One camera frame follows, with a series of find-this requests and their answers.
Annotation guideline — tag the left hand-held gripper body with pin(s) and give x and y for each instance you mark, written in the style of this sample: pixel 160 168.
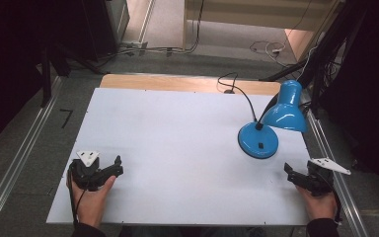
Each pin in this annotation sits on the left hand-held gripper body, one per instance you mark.
pixel 85 171

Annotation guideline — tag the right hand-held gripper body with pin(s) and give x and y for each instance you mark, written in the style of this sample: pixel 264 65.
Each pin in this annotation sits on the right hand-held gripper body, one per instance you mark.
pixel 319 179

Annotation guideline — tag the person's right hand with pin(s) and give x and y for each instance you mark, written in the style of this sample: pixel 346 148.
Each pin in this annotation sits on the person's right hand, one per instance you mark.
pixel 319 205

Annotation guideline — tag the person's left hand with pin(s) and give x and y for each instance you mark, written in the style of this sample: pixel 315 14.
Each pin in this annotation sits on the person's left hand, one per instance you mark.
pixel 90 202

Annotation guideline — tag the blue desk lamp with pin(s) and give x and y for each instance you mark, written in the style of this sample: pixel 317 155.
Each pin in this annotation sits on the blue desk lamp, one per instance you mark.
pixel 269 131

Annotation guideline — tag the black metal stand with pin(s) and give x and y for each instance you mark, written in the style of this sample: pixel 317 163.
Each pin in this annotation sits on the black metal stand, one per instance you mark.
pixel 51 69

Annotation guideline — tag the grey power strip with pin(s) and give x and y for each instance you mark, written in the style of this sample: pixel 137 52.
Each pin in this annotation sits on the grey power strip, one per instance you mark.
pixel 134 44

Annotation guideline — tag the dark cabinet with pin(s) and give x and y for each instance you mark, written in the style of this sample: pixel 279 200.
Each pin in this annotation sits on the dark cabinet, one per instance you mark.
pixel 102 28

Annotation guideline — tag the light wooden furniture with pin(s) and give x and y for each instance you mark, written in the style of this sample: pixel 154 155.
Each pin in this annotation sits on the light wooden furniture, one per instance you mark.
pixel 260 15

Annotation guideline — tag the aluminium floor rail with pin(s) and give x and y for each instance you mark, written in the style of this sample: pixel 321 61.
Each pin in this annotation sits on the aluminium floor rail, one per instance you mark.
pixel 339 184
pixel 16 158

